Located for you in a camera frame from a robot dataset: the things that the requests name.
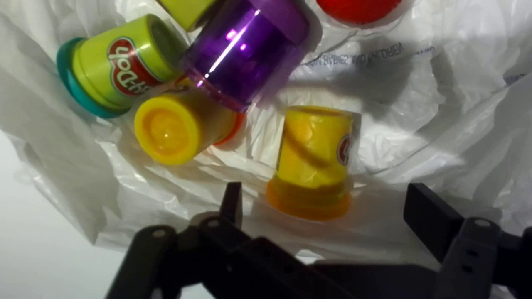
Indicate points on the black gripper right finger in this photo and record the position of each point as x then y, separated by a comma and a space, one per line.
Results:
443, 225

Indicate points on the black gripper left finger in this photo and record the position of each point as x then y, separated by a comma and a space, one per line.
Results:
233, 259

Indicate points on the yellow play-doh tub orange lid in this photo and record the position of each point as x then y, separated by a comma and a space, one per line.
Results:
172, 126
313, 159

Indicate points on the purple transparent container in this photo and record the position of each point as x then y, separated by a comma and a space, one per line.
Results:
243, 49

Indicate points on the white clear plastic bowl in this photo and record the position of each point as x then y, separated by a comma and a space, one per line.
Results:
443, 109

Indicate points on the yellow play-doh tub green lid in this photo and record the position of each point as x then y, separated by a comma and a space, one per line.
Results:
122, 66

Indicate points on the play-doh tub pink lid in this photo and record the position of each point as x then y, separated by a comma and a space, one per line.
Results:
185, 8

